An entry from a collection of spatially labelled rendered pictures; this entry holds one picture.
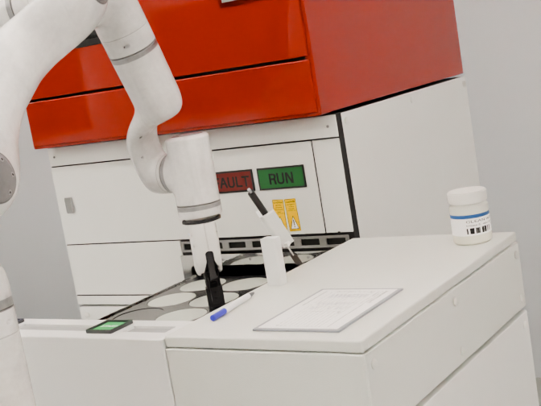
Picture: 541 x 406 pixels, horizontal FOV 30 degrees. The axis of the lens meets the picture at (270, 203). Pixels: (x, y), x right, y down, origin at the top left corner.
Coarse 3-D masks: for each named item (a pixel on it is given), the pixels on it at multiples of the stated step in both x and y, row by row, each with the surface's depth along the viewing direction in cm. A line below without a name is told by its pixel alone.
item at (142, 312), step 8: (192, 280) 221; (232, 280) 215; (176, 288) 216; (200, 296) 205; (240, 296) 199; (136, 304) 207; (144, 304) 206; (176, 304) 202; (184, 304) 200; (128, 312) 203; (136, 312) 202; (144, 312) 200; (152, 312) 199; (160, 312) 198; (168, 312) 197; (208, 312) 192; (136, 320) 195; (144, 320) 194; (152, 320) 192; (192, 320) 187
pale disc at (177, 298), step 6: (174, 294) 211; (180, 294) 210; (186, 294) 209; (192, 294) 208; (156, 300) 208; (162, 300) 207; (168, 300) 206; (174, 300) 205; (180, 300) 204; (186, 300) 204; (156, 306) 203
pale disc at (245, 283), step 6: (234, 282) 213; (240, 282) 212; (246, 282) 211; (252, 282) 210; (258, 282) 209; (264, 282) 208; (228, 288) 208; (234, 288) 207; (240, 288) 206; (246, 288) 205
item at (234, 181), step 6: (216, 174) 221; (222, 174) 220; (228, 174) 219; (234, 174) 218; (240, 174) 217; (246, 174) 216; (222, 180) 220; (228, 180) 219; (234, 180) 218; (240, 180) 218; (246, 180) 217; (222, 186) 220; (228, 186) 220; (234, 186) 219; (240, 186) 218; (246, 186) 217; (252, 186) 216
